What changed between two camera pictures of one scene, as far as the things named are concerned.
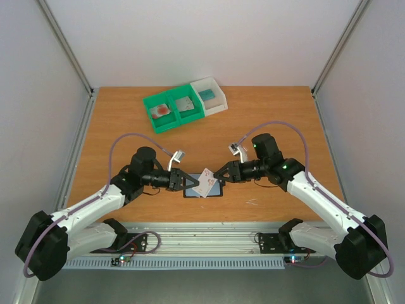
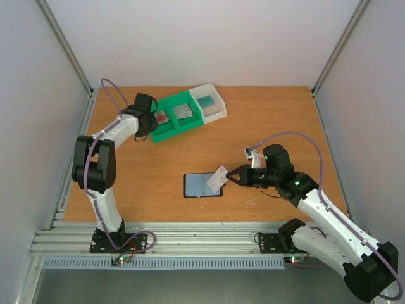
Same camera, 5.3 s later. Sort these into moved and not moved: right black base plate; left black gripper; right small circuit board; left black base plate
Moved: left black gripper
Not moved: right small circuit board; left black base plate; right black base plate
